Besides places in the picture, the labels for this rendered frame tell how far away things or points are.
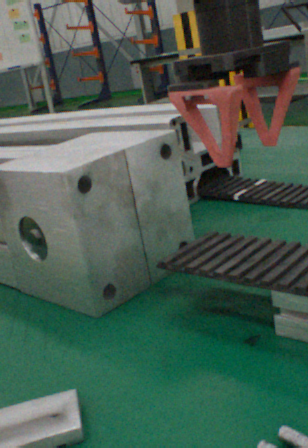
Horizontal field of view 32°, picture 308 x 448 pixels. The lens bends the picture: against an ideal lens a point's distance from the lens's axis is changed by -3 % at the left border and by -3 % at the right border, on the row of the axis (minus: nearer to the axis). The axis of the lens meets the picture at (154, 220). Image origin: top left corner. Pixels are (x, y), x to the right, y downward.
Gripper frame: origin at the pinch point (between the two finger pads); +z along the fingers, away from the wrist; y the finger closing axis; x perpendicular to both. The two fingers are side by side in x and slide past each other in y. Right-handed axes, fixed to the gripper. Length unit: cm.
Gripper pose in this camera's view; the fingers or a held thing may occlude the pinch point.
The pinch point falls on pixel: (247, 147)
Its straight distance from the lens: 52.6
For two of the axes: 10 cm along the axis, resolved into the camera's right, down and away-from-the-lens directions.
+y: -6.8, 3.4, -6.5
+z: 1.8, 9.3, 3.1
